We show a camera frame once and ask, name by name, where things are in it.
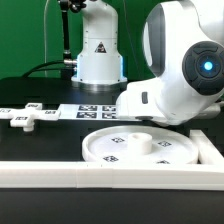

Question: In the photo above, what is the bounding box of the white round table top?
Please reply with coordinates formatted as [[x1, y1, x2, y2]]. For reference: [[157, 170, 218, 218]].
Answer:
[[82, 125, 199, 164]]

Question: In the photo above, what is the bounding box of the white marker sheet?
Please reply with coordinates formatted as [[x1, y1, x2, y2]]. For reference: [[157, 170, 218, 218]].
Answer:
[[59, 104, 116, 120]]

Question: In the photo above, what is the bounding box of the white cross-shaped table base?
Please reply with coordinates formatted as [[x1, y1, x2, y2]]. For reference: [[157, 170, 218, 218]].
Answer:
[[0, 103, 61, 132]]

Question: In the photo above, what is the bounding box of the white L-shaped fence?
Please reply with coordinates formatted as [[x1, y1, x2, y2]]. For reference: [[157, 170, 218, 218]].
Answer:
[[0, 130, 224, 191]]

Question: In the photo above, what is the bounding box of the black cable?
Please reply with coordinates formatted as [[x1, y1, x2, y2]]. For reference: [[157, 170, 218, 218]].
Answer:
[[21, 60, 73, 79]]

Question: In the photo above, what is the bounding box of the white thin cable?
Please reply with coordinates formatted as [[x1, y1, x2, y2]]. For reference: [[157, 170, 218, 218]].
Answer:
[[43, 0, 52, 78]]

